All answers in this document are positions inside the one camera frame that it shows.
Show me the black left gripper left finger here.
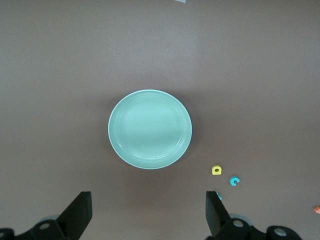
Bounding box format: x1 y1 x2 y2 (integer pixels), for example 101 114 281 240
0 191 93 240

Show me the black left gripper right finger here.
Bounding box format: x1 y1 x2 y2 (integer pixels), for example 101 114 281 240
205 190 301 240

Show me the green plate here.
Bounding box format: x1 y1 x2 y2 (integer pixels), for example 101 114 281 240
107 89 193 170

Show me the brown table cover sheet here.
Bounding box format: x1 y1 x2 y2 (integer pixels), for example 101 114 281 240
0 0 320 240

